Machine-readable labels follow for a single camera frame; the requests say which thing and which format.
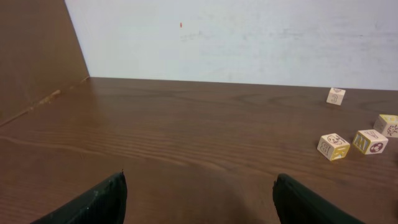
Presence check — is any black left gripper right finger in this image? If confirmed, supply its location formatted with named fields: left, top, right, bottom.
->
left=272, top=174, right=362, bottom=224

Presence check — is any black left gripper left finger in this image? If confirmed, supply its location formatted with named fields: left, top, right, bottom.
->
left=33, top=172, right=127, bottom=224

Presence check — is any wooden block letter B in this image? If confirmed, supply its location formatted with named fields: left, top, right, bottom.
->
left=317, top=133, right=350, bottom=161

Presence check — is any wooden block letter W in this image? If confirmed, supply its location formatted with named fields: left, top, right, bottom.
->
left=353, top=129, right=388, bottom=155

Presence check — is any wooden block number 3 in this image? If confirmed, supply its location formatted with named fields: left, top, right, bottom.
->
left=326, top=88, right=346, bottom=106

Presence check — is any yellow top wooden block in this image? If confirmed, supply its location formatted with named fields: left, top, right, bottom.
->
left=373, top=114, right=398, bottom=138

